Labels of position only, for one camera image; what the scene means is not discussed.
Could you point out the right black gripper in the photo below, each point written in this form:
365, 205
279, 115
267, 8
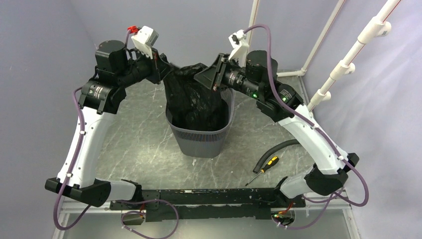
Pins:
212, 76

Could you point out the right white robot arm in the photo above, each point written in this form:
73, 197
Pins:
284, 105

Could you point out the yellow black screwdriver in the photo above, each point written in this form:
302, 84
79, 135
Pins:
267, 166

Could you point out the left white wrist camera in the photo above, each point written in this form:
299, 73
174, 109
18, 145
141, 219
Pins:
143, 38

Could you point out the grey mesh trash bin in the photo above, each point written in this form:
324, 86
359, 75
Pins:
204, 144

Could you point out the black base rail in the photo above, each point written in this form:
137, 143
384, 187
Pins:
258, 203

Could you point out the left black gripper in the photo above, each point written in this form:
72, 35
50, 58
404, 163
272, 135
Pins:
156, 64

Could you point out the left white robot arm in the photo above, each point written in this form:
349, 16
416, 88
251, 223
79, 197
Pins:
97, 107

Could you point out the black trash bag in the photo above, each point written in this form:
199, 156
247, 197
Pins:
191, 105

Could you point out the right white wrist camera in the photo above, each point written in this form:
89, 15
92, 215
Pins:
238, 41

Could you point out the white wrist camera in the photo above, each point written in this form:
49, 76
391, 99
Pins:
143, 38
238, 41

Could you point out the white PVC pipe frame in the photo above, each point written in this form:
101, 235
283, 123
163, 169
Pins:
309, 37

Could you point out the aluminium extrusion rail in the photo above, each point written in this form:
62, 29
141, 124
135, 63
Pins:
70, 206

